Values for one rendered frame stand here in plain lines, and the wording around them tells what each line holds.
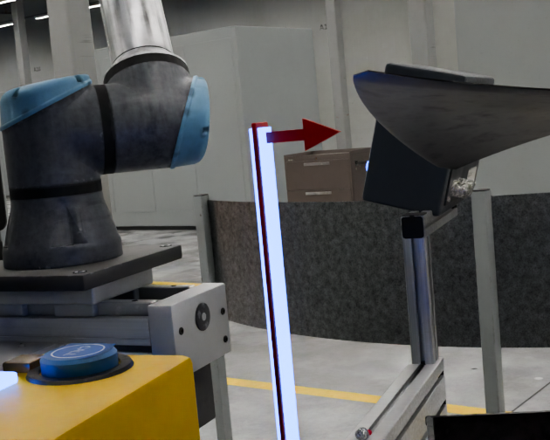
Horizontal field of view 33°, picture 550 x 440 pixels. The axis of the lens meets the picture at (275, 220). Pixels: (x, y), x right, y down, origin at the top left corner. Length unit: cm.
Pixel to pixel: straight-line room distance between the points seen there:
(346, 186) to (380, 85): 683
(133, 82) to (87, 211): 18
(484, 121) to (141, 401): 35
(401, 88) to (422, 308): 66
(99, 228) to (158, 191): 1011
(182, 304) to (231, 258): 192
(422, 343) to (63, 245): 48
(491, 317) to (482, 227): 23
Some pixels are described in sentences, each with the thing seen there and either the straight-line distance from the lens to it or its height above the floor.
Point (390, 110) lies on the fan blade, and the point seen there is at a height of 119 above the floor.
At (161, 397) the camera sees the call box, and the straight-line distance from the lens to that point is 48.
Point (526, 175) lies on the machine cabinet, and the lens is 712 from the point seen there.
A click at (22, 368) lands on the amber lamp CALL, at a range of 52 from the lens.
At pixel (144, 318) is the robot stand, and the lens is 111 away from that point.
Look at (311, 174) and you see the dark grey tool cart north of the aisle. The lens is 758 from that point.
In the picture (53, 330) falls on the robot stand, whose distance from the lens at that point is 119.
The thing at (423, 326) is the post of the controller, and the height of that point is 91.
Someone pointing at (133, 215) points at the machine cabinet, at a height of 19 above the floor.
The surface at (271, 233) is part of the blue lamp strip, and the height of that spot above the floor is 111.
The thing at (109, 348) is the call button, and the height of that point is 108.
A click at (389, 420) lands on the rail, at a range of 104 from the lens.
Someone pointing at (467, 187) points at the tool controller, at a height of 108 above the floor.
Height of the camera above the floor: 119
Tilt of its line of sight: 6 degrees down
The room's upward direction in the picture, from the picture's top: 5 degrees counter-clockwise
